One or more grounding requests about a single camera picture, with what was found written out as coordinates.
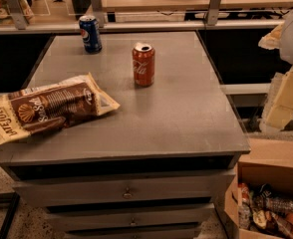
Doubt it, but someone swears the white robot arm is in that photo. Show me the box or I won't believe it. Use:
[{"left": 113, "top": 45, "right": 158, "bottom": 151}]
[{"left": 258, "top": 10, "right": 293, "bottom": 133}]

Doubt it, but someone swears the red can in box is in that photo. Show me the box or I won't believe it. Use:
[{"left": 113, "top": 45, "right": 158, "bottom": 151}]
[{"left": 238, "top": 182, "right": 250, "bottom": 205}]

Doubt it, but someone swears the red coke can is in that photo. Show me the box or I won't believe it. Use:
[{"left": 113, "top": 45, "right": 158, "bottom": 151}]
[{"left": 132, "top": 42, "right": 155, "bottom": 87}]

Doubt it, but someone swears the blue pepsi can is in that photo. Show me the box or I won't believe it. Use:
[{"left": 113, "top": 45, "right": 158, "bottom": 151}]
[{"left": 79, "top": 15, "right": 102, "bottom": 53}]

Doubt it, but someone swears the cardboard box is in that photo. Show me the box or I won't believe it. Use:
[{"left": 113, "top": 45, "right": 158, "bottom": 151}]
[{"left": 224, "top": 138, "right": 293, "bottom": 239}]

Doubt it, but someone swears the clear plastic bottle in box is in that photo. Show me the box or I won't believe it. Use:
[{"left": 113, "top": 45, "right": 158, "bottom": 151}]
[{"left": 254, "top": 196, "right": 293, "bottom": 214}]

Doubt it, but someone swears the grey drawer cabinet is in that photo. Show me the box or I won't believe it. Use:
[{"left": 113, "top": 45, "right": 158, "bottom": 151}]
[{"left": 0, "top": 32, "right": 249, "bottom": 239}]

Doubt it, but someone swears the metal drawer knob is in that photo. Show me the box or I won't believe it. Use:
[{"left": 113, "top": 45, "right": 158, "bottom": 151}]
[{"left": 123, "top": 187, "right": 133, "bottom": 199}]

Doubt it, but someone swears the brown chocolate snack bag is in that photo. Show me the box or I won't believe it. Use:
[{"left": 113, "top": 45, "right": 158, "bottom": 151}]
[{"left": 0, "top": 74, "right": 120, "bottom": 145}]

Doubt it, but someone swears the metal railing frame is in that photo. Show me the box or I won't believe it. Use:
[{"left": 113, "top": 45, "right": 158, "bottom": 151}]
[{"left": 0, "top": 0, "right": 284, "bottom": 35}]

